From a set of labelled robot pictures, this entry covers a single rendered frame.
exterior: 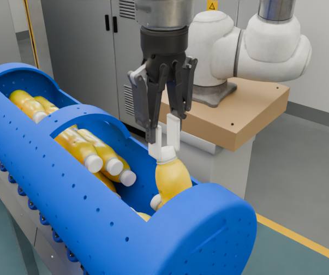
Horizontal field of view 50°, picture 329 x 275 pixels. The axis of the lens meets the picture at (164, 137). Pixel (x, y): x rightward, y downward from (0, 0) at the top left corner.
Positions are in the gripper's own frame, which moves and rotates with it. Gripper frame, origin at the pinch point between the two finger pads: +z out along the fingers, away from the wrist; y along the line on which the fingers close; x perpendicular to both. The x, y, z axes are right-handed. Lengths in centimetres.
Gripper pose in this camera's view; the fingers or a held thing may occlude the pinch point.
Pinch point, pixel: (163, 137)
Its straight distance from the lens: 64.9
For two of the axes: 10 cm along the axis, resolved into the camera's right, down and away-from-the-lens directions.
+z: 0.0, 8.6, 5.2
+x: 6.5, 3.9, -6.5
